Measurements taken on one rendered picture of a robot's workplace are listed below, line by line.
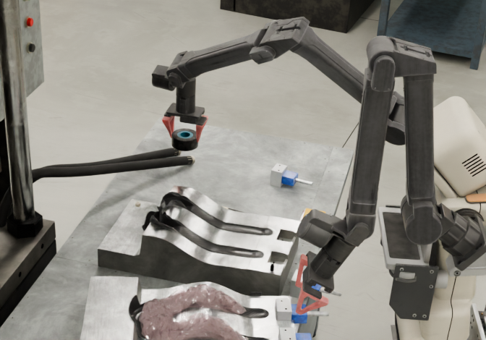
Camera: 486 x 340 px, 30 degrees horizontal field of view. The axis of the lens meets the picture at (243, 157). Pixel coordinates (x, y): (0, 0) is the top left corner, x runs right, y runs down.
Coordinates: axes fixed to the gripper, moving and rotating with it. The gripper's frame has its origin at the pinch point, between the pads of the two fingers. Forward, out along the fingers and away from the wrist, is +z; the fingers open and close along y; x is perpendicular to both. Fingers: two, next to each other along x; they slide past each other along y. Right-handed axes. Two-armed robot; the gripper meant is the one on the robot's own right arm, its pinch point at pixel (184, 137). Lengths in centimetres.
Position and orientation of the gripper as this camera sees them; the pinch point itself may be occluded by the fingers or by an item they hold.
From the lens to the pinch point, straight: 269.8
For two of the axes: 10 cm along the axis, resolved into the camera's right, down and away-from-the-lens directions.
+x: -2.4, 4.7, -8.5
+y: -9.7, -1.6, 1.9
